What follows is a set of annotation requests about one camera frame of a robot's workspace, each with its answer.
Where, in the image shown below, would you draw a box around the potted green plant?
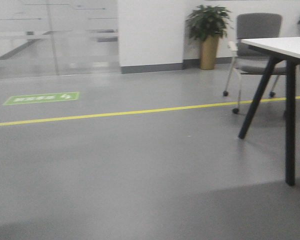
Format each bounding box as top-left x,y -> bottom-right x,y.
186,4 -> 231,70

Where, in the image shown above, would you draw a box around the grey office chair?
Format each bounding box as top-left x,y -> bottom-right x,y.
223,12 -> 283,114

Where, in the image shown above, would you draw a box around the frosted glass partition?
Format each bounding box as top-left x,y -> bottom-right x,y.
0,0 -> 120,79

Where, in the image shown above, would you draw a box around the white table black legs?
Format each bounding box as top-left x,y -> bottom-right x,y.
238,37 -> 300,186

